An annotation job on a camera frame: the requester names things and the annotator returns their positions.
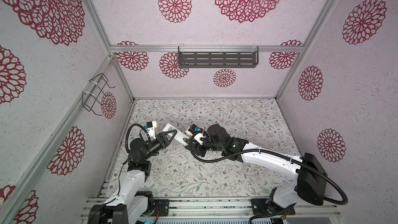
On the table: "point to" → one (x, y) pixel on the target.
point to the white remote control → (179, 136)
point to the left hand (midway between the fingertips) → (177, 134)
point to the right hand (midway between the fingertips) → (188, 139)
